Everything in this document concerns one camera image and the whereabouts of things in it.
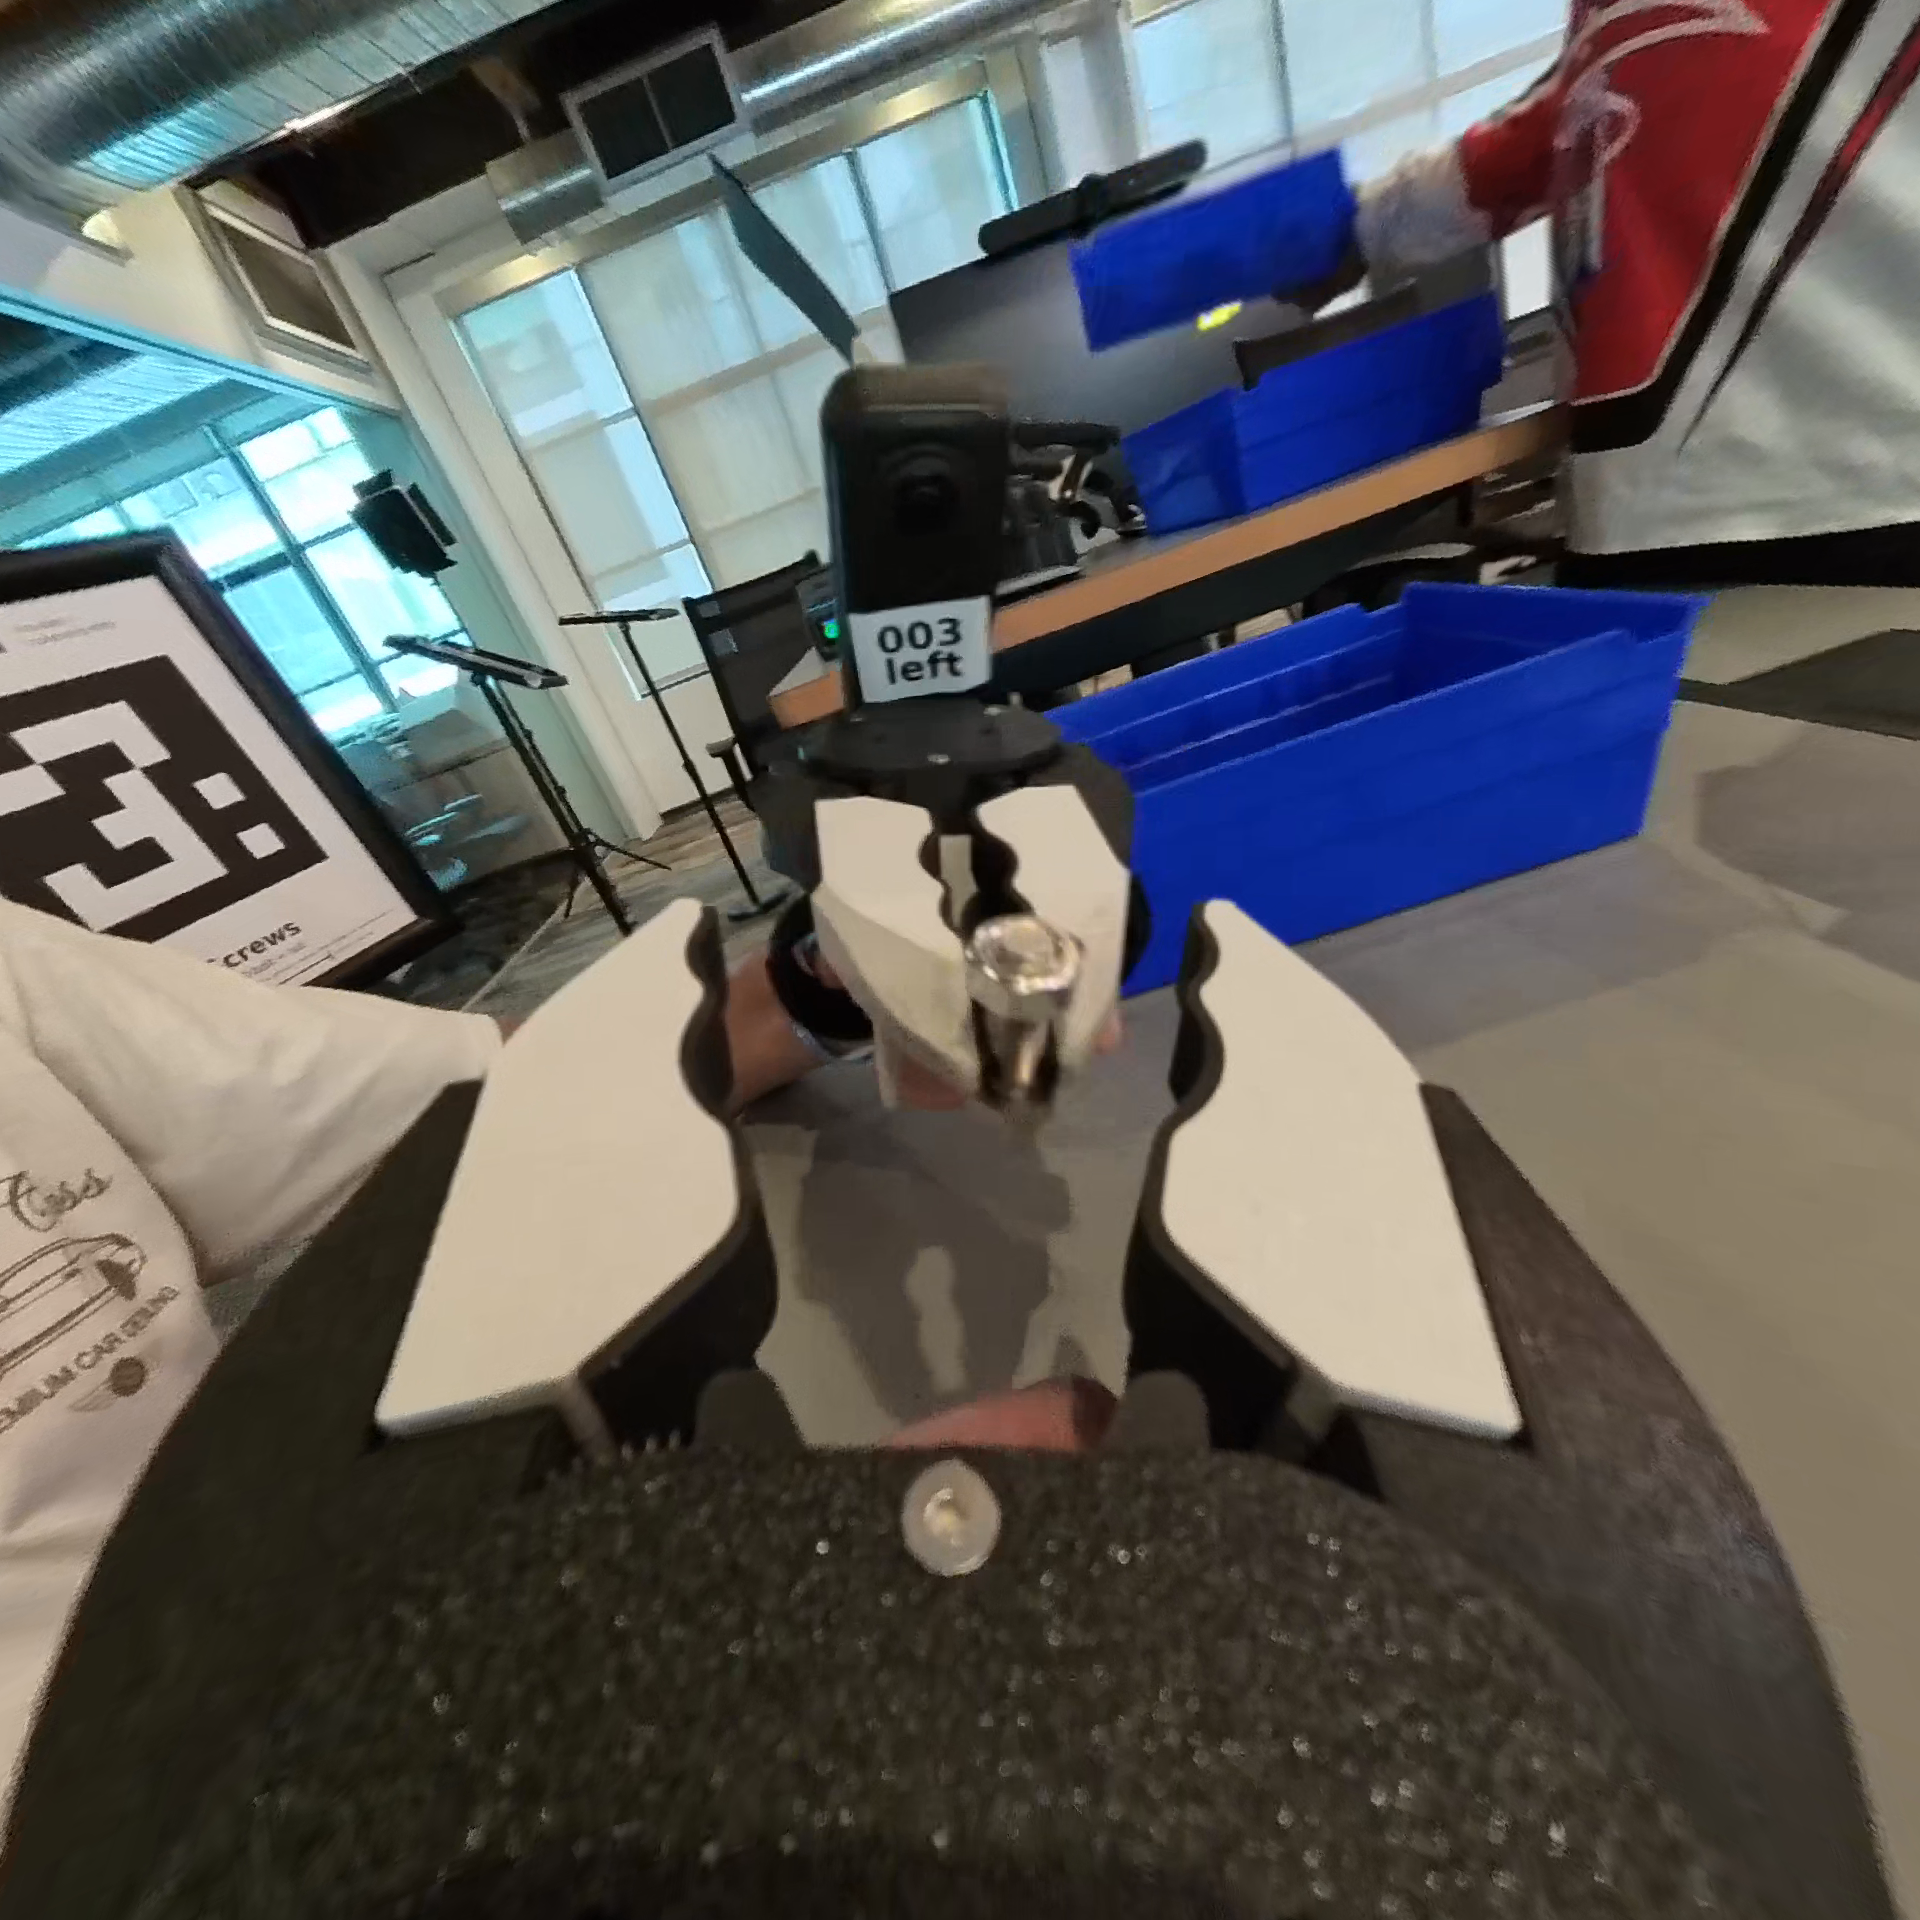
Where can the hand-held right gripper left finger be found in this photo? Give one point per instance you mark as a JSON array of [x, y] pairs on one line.
[[587, 1171]]

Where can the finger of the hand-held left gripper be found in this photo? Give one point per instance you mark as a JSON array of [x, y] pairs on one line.
[[885, 930], [1072, 869]]

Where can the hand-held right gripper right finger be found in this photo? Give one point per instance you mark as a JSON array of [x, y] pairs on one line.
[[1320, 1185]]

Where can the silver hex bolt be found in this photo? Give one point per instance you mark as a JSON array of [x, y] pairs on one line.
[[1024, 960]]

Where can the large blue plastic bin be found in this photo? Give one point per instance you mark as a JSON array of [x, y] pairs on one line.
[[1396, 750]]

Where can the person's left hand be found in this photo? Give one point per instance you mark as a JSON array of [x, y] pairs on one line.
[[758, 1050]]

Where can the black desk device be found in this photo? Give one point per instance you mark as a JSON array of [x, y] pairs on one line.
[[1059, 494]]

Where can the black computer monitor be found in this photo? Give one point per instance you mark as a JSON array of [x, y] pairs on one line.
[[991, 345]]

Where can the black office chair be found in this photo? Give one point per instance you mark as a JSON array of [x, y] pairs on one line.
[[750, 660]]

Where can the dark angled panel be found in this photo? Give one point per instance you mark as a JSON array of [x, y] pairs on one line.
[[781, 254]]

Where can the black tripod stand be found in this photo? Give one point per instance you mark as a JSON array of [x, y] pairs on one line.
[[511, 720], [662, 705]]

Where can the wooden desk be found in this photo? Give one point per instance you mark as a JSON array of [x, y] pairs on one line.
[[1277, 562]]

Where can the black webcam bar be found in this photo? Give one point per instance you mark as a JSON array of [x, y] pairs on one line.
[[1088, 202]]

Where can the ceiling air vent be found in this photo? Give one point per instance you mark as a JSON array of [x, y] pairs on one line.
[[653, 106]]

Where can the black studio light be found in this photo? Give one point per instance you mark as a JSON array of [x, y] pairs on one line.
[[403, 524]]

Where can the framed black-white tag poster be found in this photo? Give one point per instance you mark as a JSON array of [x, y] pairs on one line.
[[135, 750]]

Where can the silver ventilation duct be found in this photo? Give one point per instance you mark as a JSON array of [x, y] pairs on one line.
[[885, 67], [182, 75]]

